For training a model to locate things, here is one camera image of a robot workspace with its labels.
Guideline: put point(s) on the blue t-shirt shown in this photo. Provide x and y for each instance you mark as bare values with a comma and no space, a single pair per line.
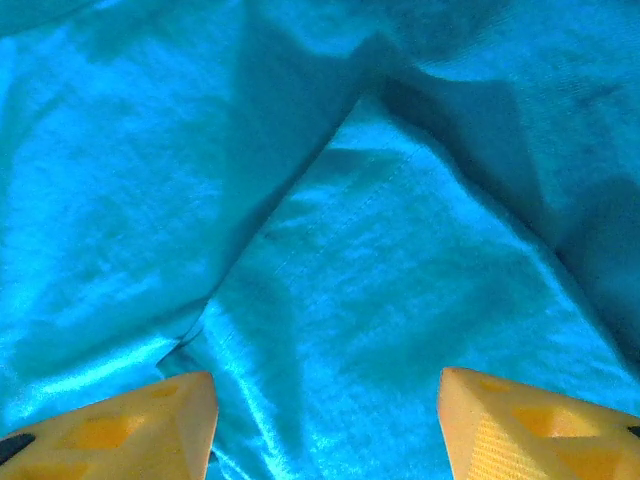
350,250

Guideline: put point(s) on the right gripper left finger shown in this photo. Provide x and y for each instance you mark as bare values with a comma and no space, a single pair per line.
125,440

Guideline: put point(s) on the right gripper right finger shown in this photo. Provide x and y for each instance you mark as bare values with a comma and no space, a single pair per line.
525,440

